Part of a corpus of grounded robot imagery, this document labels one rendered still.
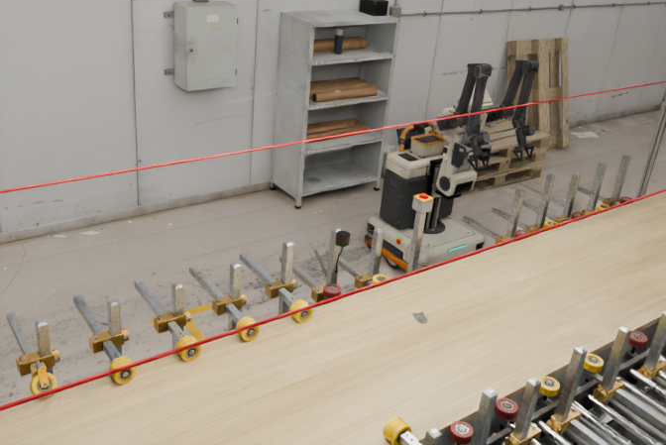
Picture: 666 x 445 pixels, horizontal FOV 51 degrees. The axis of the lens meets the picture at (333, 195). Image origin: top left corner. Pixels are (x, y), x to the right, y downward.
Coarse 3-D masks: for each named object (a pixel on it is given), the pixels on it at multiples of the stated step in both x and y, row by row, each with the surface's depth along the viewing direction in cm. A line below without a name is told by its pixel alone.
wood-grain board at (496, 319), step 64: (512, 256) 353; (576, 256) 359; (640, 256) 365; (320, 320) 287; (384, 320) 291; (448, 320) 296; (512, 320) 300; (576, 320) 304; (640, 320) 309; (128, 384) 243; (192, 384) 246; (256, 384) 249; (320, 384) 252; (384, 384) 255; (448, 384) 258; (512, 384) 261
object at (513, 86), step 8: (520, 64) 441; (536, 64) 437; (520, 72) 444; (512, 80) 450; (520, 80) 449; (512, 88) 451; (512, 96) 454; (504, 104) 458; (512, 104) 459; (496, 112) 463; (504, 112) 458; (512, 112) 463
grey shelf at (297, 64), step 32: (288, 32) 545; (320, 32) 580; (352, 32) 600; (384, 32) 588; (288, 64) 554; (320, 64) 593; (352, 64) 614; (384, 64) 596; (288, 96) 562; (384, 96) 592; (288, 128) 571; (288, 160) 580; (320, 160) 636; (352, 160) 658; (288, 192) 590
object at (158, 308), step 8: (136, 280) 291; (136, 288) 290; (144, 288) 286; (144, 296) 284; (152, 296) 282; (152, 304) 277; (160, 304) 277; (160, 312) 272; (168, 328) 266; (176, 328) 264; (176, 336) 260
